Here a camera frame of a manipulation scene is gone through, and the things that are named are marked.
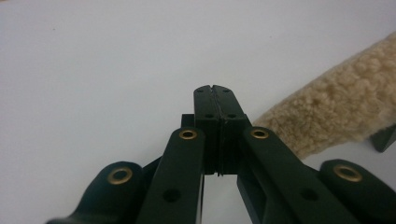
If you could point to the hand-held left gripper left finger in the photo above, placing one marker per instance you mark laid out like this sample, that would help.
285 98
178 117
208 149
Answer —
186 168

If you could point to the beige fleece black cloth garment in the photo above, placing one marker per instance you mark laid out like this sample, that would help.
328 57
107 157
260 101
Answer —
336 102

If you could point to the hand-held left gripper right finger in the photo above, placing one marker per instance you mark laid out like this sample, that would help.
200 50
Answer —
274 174

